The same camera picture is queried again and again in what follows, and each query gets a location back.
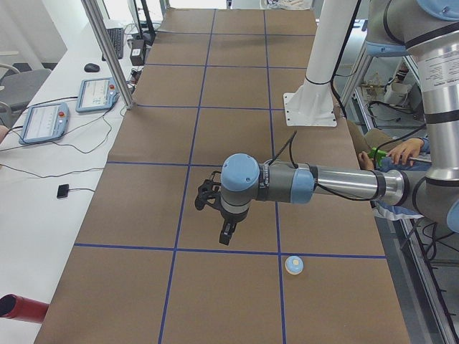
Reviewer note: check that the blue sleeved forearm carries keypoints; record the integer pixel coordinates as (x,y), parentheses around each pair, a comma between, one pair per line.
(425,148)

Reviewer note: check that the person's hand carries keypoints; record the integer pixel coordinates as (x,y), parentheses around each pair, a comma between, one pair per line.
(406,150)

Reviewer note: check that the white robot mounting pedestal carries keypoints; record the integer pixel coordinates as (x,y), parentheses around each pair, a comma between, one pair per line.
(312,103)

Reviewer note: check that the black keyboard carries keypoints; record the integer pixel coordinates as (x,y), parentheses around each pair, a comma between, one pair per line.
(116,36)

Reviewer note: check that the grey office chair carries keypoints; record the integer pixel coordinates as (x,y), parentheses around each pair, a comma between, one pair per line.
(18,89)

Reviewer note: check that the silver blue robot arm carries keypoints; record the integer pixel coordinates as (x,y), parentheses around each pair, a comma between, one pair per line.
(426,30)

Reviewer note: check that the black computer mouse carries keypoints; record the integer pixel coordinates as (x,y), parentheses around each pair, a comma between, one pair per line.
(91,67)

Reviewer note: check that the black power adapter box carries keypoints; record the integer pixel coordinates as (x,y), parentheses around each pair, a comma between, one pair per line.
(138,52)

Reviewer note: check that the red cylinder tube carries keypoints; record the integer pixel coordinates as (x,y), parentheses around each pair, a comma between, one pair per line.
(15,307)

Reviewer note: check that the blue teach pendant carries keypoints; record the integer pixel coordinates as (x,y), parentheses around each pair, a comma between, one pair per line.
(44,123)
(97,95)

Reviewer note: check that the white paper cup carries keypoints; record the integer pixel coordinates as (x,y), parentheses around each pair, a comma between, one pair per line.
(397,93)

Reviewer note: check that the small black square device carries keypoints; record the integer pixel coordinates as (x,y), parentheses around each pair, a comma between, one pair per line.
(63,190)

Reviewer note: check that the near blue teach pendant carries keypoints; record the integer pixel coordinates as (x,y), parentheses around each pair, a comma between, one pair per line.
(44,123)

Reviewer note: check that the aluminium frame post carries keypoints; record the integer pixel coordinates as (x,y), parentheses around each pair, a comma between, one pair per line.
(95,18)

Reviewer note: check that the far blue teach pendant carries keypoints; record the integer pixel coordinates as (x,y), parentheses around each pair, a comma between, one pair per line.
(97,95)

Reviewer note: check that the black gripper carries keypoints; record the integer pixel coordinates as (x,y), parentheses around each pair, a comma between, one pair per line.
(229,218)

